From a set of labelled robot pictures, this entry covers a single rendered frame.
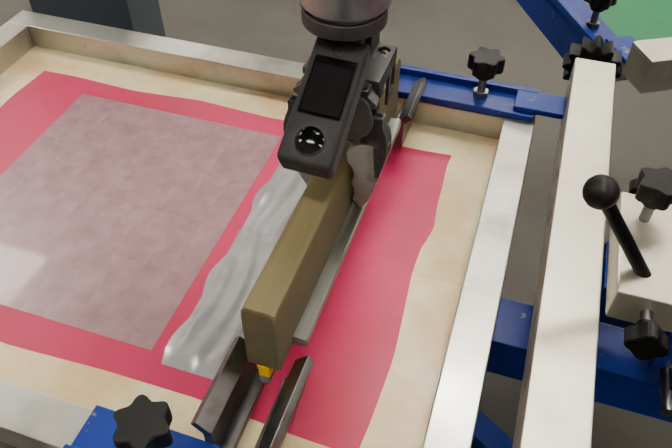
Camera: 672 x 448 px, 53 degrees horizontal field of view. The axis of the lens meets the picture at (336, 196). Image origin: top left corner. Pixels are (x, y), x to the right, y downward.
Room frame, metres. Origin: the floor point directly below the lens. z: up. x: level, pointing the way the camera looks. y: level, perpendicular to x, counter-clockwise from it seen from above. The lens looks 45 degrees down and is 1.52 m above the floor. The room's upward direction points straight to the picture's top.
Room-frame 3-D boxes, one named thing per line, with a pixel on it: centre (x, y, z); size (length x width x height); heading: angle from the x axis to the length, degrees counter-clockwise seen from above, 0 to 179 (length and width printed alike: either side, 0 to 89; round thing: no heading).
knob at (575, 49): (0.74, -0.33, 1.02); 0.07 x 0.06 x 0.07; 72
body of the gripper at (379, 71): (0.51, -0.01, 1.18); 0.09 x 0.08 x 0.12; 162
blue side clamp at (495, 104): (0.74, -0.11, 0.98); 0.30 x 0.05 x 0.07; 72
